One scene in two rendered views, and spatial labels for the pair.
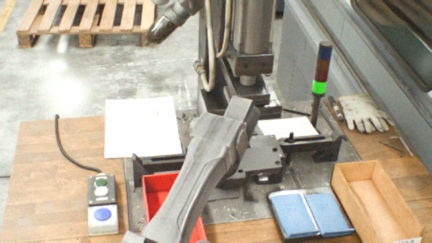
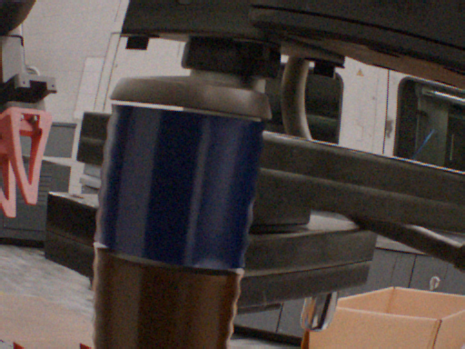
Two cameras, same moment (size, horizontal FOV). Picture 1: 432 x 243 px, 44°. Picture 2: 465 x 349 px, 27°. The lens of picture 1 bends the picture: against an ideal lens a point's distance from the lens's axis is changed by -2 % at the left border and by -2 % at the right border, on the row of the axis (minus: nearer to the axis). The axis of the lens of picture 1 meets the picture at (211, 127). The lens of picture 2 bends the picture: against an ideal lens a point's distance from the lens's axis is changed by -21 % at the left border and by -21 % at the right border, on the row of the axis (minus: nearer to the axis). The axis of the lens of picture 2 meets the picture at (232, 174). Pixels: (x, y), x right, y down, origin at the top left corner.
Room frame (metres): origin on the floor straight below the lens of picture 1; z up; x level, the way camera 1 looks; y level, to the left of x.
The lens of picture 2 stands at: (1.51, -0.48, 1.19)
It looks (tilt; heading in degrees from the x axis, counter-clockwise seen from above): 3 degrees down; 133
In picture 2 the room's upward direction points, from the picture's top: 9 degrees clockwise
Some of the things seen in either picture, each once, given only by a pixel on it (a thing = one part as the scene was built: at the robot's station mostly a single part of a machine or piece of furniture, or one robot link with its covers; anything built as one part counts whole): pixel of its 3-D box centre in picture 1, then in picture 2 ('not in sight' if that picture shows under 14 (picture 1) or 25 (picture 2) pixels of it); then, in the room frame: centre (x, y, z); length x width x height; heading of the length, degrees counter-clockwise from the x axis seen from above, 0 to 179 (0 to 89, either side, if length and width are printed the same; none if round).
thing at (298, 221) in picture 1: (295, 212); not in sight; (0.94, -0.20, 0.93); 0.15 x 0.07 x 0.03; 12
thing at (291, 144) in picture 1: (304, 146); not in sight; (1.18, -0.25, 0.95); 0.15 x 0.03 x 0.10; 102
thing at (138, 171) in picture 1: (145, 169); not in sight; (1.06, 0.16, 0.95); 0.06 x 0.03 x 0.09; 102
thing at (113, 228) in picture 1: (103, 223); not in sight; (0.91, 0.24, 0.90); 0.07 x 0.07 x 0.06; 12
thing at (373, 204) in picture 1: (374, 205); not in sight; (0.98, -0.40, 0.93); 0.25 x 0.13 x 0.08; 12
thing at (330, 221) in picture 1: (329, 212); not in sight; (0.95, -0.29, 0.93); 0.15 x 0.07 x 0.03; 11
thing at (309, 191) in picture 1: (308, 213); not in sight; (0.96, -0.24, 0.91); 0.17 x 0.16 x 0.02; 102
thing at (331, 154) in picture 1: (327, 146); not in sight; (1.19, -0.32, 0.95); 0.06 x 0.03 x 0.09; 102
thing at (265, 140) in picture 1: (241, 150); not in sight; (1.11, -0.08, 0.98); 0.20 x 0.10 x 0.01; 102
